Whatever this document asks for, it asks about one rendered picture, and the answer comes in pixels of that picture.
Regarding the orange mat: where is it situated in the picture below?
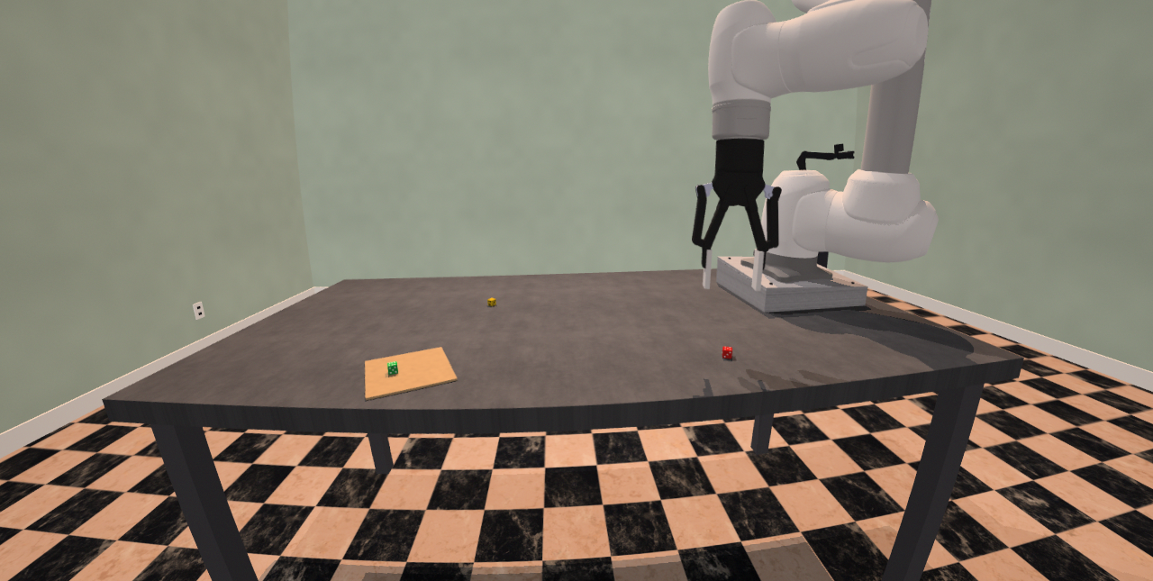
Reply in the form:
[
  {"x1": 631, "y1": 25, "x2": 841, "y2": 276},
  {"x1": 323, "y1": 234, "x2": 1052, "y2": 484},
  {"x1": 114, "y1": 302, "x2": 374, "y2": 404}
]
[{"x1": 366, "y1": 347, "x2": 457, "y2": 401}]

